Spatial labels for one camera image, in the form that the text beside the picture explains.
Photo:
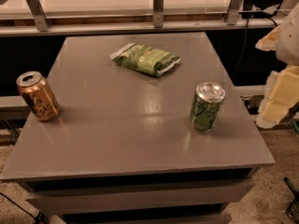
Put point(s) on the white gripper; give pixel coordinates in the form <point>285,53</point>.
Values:
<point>289,44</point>

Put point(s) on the green jalapeno chip bag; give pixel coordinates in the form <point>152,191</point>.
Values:
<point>145,59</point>

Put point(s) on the green soda can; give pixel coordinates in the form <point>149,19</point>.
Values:
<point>206,105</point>

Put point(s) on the orange soda can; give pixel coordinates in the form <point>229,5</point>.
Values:
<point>38,95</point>

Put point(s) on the grey drawer cabinet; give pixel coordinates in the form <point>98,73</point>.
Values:
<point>123,149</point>

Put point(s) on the dark green floor tool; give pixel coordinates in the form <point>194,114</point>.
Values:
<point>293,209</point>

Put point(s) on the right metal bracket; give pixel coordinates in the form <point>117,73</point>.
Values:
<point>231,15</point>

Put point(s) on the metal bracket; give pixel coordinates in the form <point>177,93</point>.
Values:
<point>41,22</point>
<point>231,15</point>
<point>158,13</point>

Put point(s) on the middle metal bracket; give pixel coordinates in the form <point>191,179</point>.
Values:
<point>158,13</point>

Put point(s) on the left metal bracket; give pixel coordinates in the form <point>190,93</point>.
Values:
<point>41,22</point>

